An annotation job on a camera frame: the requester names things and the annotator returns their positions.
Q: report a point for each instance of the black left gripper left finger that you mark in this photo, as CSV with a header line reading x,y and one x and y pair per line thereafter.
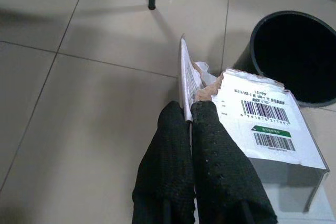
x,y
165,169

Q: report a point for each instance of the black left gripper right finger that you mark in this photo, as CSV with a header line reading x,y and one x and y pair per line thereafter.
x,y
223,176

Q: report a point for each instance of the torn white cardboard box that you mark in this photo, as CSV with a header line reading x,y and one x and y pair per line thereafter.
x,y
275,119

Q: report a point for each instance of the black round rubbish bin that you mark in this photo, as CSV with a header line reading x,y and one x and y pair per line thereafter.
x,y
288,51

